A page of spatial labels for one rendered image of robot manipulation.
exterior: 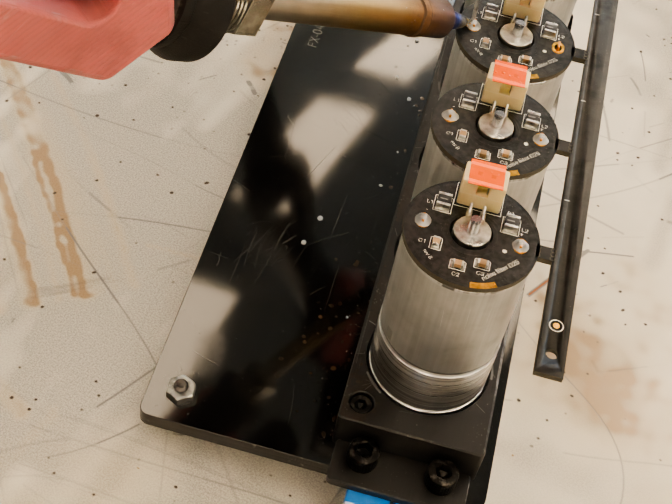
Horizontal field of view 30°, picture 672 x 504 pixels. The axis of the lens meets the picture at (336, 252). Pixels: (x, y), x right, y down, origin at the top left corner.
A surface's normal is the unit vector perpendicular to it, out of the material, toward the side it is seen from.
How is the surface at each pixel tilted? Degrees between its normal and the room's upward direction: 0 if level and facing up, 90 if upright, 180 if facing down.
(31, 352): 0
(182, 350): 0
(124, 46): 99
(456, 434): 0
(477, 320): 90
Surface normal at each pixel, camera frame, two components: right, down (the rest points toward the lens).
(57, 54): 0.57, 0.76
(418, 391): -0.27, 0.73
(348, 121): 0.13, -0.62
